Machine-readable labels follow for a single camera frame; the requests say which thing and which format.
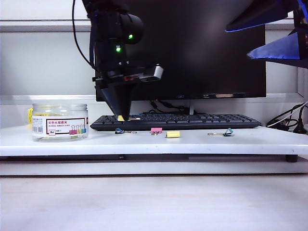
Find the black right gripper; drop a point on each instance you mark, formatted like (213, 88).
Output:
(303, 43)

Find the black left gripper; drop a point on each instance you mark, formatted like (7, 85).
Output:
(118, 79)

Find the blue binder clip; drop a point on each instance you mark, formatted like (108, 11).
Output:
(118, 131)

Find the pink binder clip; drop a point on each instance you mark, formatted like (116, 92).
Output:
(156, 130)

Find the clear plastic clip jar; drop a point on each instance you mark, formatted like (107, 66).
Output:
(60, 122)

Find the white desk riser board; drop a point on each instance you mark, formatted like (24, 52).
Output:
(168, 144)

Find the silver monitor stand leg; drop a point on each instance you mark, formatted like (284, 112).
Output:
(191, 108)

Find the black computer keyboard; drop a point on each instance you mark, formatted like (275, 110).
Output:
(192, 121)

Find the black computer monitor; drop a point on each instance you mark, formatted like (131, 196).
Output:
(192, 60)

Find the yellow tape roll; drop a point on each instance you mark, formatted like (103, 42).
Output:
(29, 118)

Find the black power plug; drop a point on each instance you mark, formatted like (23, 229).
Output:
(299, 126)

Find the teal binder clip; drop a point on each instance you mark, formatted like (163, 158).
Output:
(227, 132)

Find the black riser foot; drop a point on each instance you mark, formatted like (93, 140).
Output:
(291, 158)

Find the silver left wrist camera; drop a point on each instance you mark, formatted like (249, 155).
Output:
(154, 73)

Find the aluminium partition frame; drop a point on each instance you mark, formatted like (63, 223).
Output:
(24, 26)

